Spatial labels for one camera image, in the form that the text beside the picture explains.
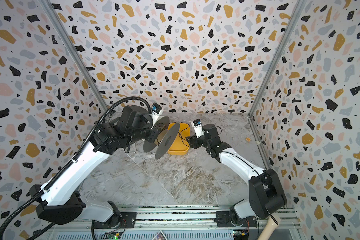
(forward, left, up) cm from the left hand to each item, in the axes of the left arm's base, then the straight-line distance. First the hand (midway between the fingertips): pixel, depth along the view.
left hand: (158, 123), depth 64 cm
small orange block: (+18, -56, -39) cm, 70 cm away
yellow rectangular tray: (+9, -9, -32) cm, 34 cm away
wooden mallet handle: (-34, -52, -34) cm, 71 cm away
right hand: (+9, -13, -18) cm, 24 cm away
